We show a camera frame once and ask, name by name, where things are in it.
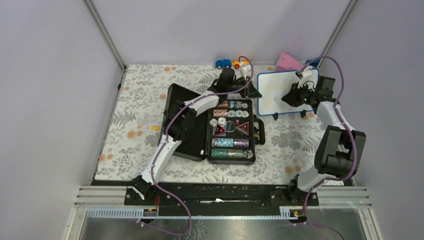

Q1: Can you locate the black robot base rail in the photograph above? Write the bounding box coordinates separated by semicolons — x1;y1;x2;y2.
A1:
124;180;319;217

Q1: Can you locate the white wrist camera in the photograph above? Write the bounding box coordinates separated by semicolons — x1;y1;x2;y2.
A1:
238;63;253;78
295;68;319;89

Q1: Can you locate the pink box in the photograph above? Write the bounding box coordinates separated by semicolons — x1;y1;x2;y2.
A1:
274;52;304;72

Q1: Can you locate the blue toy car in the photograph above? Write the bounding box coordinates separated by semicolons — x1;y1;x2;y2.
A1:
215;59;232;69

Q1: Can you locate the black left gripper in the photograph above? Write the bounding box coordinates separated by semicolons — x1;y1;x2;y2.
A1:
224;75;260;99

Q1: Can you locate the blue block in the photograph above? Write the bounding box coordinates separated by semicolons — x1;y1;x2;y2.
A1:
305;59;320;68

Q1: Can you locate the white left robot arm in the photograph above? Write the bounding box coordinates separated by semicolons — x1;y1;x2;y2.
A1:
131;64;254;206

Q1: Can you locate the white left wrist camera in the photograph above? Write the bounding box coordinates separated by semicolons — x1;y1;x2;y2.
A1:
238;63;253;78

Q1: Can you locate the blue framed whiteboard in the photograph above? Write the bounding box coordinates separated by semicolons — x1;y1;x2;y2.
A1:
257;70;313;116

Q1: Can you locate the black poker chip case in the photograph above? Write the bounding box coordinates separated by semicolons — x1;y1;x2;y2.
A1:
173;99;266;165

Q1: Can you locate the red triangle all-in marker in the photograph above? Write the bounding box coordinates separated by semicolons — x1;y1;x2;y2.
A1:
213;124;227;137

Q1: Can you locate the clear dealer button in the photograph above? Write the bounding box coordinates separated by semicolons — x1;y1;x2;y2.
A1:
226;120;237;133

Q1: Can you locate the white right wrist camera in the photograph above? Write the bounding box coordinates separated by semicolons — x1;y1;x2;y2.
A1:
295;68;319;89

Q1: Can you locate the orange toy car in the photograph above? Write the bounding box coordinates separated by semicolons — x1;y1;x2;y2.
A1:
232;60;249;70

